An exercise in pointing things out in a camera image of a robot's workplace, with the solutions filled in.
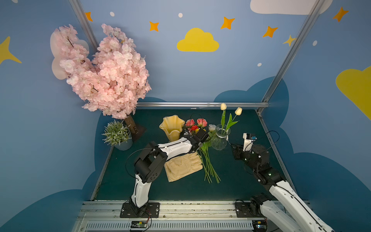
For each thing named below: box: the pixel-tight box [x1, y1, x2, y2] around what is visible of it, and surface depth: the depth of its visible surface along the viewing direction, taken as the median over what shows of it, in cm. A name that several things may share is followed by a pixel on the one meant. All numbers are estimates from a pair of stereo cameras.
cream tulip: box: [220, 102, 228, 135], surface depth 88 cm
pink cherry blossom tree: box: [50, 23, 152, 119], surface depth 62 cm
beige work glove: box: [164, 152, 203, 183], surface depth 92 cm
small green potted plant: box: [101, 119, 133, 151], surface depth 88 cm
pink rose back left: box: [185, 118, 195, 127], surface depth 110 cm
